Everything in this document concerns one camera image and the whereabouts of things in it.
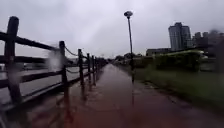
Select street lamp pole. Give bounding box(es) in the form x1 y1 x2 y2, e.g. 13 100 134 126
123 10 136 83

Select wet red paved path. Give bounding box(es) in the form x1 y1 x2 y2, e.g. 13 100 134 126
19 63 224 128

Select low dark building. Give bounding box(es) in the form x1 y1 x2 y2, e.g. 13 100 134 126
145 47 173 57

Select green hedge bushes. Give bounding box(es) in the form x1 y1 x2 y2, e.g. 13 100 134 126
132 49 210 73

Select tall grey building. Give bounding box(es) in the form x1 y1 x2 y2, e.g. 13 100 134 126
167 21 193 52

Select grass strip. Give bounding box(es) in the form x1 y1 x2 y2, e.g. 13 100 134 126
117 63 224 116

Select grey water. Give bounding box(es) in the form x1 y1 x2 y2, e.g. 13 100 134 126
0 67 90 105

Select group of distant buildings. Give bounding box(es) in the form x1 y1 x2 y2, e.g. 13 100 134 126
191 29 224 49

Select dark wooden post fence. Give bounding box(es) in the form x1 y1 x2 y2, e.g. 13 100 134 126
0 15 108 128

